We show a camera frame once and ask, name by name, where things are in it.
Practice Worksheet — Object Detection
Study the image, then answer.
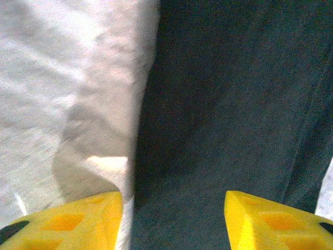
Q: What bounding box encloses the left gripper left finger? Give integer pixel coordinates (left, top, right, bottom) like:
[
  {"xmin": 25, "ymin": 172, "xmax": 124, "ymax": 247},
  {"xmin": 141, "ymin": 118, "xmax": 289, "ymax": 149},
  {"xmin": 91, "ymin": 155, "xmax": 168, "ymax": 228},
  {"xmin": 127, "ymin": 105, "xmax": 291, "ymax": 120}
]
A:
[{"xmin": 0, "ymin": 191, "xmax": 124, "ymax": 250}]

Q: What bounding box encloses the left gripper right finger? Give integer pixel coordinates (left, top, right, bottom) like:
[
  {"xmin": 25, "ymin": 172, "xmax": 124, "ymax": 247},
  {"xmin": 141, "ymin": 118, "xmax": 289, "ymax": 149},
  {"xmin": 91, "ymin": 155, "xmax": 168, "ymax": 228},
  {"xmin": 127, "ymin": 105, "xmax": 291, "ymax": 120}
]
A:
[{"xmin": 224, "ymin": 190, "xmax": 333, "ymax": 250}]

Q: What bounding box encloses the black t-shirt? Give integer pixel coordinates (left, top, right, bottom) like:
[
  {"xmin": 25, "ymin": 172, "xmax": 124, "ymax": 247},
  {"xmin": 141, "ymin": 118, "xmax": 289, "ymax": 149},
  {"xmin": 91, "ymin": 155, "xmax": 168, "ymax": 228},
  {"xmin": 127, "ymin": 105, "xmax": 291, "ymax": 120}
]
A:
[{"xmin": 128, "ymin": 0, "xmax": 333, "ymax": 250}]

